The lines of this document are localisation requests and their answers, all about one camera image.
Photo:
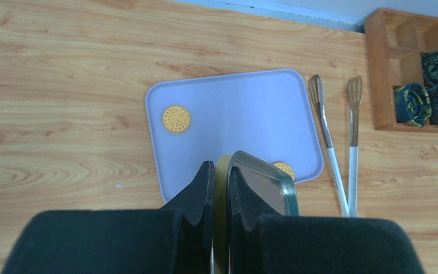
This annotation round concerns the orange cookie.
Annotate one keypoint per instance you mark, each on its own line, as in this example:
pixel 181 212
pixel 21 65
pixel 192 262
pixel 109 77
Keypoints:
pixel 285 168
pixel 176 119

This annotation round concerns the lavender tray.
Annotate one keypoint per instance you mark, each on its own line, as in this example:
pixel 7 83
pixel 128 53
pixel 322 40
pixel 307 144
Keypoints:
pixel 264 113

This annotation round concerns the silver tin lid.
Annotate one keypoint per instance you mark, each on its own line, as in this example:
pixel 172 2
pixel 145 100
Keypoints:
pixel 271 184

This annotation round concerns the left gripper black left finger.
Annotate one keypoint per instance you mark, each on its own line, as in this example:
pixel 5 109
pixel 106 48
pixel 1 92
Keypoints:
pixel 176 238

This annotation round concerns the wooden compartment organizer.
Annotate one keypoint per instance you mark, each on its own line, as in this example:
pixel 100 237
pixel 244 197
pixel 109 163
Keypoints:
pixel 395 41

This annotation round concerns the metal tongs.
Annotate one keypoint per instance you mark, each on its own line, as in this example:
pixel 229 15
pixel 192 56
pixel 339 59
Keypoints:
pixel 348 201

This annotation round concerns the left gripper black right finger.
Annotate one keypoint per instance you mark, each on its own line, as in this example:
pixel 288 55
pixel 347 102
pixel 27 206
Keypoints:
pixel 264 241

